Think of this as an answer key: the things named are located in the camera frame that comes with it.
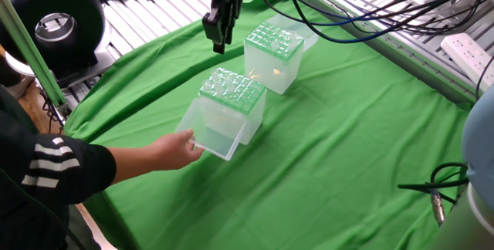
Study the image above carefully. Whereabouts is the black cable with metal plug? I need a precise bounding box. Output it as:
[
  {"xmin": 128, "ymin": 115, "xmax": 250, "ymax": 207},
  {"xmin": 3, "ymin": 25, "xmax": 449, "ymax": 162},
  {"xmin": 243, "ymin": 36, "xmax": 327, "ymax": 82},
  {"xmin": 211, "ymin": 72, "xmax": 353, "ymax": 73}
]
[{"xmin": 397, "ymin": 161, "xmax": 470, "ymax": 227}]

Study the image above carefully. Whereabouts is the black round ring device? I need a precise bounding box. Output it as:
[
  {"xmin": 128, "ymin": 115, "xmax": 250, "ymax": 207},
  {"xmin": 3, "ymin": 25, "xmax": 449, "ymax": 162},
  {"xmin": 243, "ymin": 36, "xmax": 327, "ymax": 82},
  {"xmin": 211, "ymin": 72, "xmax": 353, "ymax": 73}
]
[{"xmin": 0, "ymin": 0, "xmax": 113, "ymax": 90}]

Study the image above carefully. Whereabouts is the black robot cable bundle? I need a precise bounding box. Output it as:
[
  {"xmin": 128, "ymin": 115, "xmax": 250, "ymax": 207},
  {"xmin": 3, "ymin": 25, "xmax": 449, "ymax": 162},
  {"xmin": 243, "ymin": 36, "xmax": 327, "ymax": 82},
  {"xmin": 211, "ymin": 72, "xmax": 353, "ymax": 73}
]
[{"xmin": 249, "ymin": 0, "xmax": 494, "ymax": 100}]

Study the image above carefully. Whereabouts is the thin black cable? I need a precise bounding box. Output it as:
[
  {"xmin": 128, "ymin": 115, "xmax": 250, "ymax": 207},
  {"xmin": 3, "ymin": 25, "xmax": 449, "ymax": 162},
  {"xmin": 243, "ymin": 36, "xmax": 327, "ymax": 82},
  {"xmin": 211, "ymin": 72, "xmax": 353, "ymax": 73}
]
[{"xmin": 38, "ymin": 86, "xmax": 66, "ymax": 135}]

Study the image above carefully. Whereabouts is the white power strip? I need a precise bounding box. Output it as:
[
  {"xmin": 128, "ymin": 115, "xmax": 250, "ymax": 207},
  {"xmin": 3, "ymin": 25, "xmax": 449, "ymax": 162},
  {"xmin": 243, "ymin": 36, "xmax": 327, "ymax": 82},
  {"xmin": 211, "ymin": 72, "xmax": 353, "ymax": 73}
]
[{"xmin": 440, "ymin": 32, "xmax": 494, "ymax": 93}]

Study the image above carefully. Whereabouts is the green frame post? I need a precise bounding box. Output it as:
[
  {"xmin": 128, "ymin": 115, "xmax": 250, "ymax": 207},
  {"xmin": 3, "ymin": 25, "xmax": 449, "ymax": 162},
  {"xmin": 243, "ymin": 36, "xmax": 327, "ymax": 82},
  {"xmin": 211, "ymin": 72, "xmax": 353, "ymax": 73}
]
[{"xmin": 0, "ymin": 0, "xmax": 73, "ymax": 118}]

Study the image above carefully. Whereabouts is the bare right forearm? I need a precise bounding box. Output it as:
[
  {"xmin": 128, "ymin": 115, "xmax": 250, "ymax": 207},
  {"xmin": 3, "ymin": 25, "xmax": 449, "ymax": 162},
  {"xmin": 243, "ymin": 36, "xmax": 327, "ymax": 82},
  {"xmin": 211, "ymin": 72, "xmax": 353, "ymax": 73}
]
[{"xmin": 107, "ymin": 144, "xmax": 155, "ymax": 186}]

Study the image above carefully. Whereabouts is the translucent tip box holding tips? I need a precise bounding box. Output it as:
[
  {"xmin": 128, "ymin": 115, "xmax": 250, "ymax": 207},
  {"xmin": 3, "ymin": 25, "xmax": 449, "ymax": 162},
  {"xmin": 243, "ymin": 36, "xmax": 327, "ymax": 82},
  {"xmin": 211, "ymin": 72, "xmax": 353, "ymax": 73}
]
[{"xmin": 175, "ymin": 67, "xmax": 268, "ymax": 161}]

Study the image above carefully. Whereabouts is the translucent tip box nearly empty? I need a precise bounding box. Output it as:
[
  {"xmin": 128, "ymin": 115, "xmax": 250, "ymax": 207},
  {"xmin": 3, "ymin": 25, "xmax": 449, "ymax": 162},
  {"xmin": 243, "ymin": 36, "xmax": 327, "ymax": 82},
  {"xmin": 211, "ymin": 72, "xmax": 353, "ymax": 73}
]
[{"xmin": 243, "ymin": 13, "xmax": 320, "ymax": 96}]

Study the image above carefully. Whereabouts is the person's right hand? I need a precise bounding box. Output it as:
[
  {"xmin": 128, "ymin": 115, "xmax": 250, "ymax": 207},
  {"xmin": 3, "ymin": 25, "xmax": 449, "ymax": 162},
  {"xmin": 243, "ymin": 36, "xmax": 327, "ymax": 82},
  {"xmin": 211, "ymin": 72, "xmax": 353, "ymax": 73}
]
[{"xmin": 148, "ymin": 128, "xmax": 205, "ymax": 172}]

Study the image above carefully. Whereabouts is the white shoe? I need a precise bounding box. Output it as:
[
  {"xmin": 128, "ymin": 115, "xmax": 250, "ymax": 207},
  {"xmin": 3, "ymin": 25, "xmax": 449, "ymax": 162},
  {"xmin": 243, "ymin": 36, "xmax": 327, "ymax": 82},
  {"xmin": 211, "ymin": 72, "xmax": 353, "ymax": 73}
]
[{"xmin": 5, "ymin": 75, "xmax": 36, "ymax": 100}]

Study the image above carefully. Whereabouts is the green cloth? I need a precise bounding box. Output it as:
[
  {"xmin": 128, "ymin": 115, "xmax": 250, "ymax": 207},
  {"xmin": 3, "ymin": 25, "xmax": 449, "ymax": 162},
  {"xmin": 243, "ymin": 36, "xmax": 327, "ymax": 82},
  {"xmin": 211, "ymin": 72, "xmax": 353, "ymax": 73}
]
[{"xmin": 63, "ymin": 0, "xmax": 474, "ymax": 250}]

